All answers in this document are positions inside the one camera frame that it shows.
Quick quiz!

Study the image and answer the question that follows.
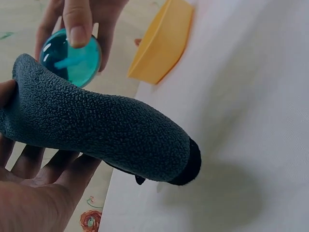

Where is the person's right hand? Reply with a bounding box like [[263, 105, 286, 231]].
[[34, 0, 131, 73]]

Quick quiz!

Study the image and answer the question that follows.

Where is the person's left hand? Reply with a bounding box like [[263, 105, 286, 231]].
[[0, 79, 102, 232]]

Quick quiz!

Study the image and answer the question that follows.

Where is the teal transparent round ball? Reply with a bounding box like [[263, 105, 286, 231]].
[[39, 28, 103, 88]]

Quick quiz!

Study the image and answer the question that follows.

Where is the dark teal fleece cloth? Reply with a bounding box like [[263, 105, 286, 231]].
[[0, 53, 202, 187]]

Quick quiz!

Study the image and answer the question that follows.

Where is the yellow plastic tray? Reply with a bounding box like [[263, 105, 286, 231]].
[[126, 0, 196, 86]]

